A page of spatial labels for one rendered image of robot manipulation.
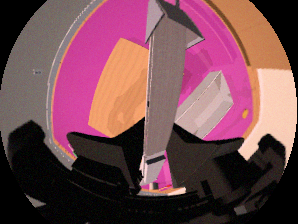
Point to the light wooden board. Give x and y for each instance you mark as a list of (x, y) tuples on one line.
[(119, 99)]

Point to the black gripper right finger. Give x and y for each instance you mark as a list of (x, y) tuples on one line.
[(188, 154)]

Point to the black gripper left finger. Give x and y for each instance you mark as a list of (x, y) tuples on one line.
[(124, 151)]

